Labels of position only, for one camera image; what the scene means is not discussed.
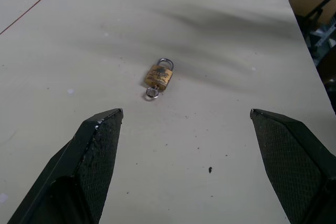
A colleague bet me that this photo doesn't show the grey metal frame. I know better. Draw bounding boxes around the grey metal frame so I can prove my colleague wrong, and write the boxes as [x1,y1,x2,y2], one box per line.
[309,23,336,67]

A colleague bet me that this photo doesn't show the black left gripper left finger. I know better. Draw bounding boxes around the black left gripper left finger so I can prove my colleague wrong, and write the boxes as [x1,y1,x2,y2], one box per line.
[7,108,124,224]

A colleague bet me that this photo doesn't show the brass padlock with steel shackle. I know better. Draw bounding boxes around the brass padlock with steel shackle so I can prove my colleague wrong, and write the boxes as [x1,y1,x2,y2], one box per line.
[143,57,175,91]

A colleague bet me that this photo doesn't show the brown cardboard box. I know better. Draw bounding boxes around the brown cardboard box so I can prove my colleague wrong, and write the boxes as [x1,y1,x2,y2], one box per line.
[281,0,336,25]

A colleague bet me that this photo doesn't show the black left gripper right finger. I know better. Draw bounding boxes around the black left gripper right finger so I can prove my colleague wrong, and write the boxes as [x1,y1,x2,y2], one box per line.
[249,108,336,224]

